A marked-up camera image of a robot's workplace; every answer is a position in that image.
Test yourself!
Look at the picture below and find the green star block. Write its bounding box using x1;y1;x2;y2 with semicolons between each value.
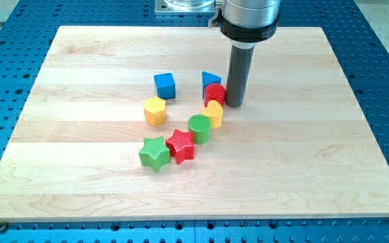
139;136;170;172

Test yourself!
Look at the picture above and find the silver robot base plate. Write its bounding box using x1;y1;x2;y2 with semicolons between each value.
155;0;224;14

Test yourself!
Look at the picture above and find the blue triangle block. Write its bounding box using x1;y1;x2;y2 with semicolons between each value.
201;71;222;98

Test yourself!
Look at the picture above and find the green cylinder block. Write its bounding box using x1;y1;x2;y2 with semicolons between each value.
188;114;211;144

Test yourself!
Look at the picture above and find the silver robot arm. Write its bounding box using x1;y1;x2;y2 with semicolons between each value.
208;0;281;107

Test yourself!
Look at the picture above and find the blue cube block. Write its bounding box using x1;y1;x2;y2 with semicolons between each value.
154;73;176;100

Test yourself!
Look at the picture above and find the wooden board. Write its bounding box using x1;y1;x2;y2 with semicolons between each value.
0;26;389;222

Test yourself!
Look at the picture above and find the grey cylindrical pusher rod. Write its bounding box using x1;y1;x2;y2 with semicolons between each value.
226;44;255;108

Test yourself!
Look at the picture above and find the red star block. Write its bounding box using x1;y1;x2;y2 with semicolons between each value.
165;129;195;165

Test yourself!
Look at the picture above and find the yellow hexagon block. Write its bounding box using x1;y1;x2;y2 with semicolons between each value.
144;97;166;126

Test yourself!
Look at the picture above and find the blue perforated table plate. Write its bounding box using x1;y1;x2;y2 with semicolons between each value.
0;1;389;242

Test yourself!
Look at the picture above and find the red cylinder block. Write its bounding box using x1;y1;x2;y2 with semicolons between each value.
204;83;226;107

